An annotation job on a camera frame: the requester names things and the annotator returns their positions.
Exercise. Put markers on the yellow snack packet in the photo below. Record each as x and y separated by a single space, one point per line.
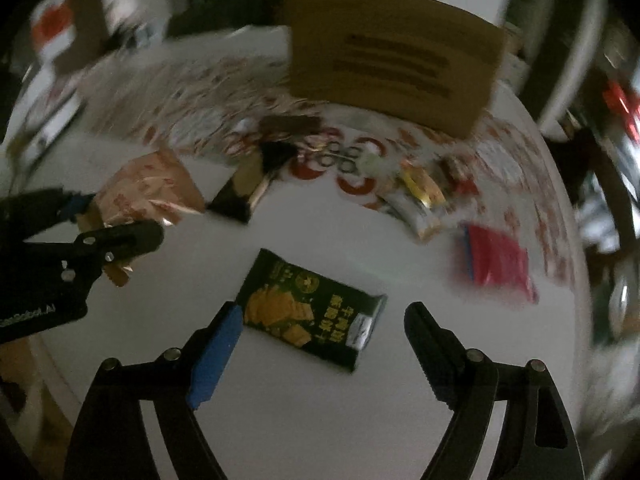
420 182

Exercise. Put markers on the dark green snack packet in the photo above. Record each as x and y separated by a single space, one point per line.
300 300

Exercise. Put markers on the red snack packet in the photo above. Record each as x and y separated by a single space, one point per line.
500 260

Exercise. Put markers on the brown snack bar packet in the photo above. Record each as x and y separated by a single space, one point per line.
290 124

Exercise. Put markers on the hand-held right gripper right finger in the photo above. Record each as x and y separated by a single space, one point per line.
434 360

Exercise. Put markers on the red and white wall poster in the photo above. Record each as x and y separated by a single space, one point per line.
50 22

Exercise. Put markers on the copper foil snack packet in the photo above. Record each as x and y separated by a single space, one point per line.
145 185

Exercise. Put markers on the red floral patterned tablecloth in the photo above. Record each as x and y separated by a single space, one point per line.
200 85

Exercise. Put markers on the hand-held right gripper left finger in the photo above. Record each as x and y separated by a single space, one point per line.
215 360

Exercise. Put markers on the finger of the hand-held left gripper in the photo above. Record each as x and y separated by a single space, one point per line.
127 240
60 205

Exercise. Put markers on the small brown snack packet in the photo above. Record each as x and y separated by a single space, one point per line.
452 167

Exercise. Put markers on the red foil balloons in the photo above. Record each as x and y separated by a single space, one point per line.
622 107

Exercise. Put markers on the black and gold snack packet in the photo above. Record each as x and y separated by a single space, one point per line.
235 195

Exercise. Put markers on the brown cardboard box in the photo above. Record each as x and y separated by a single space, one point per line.
390 60

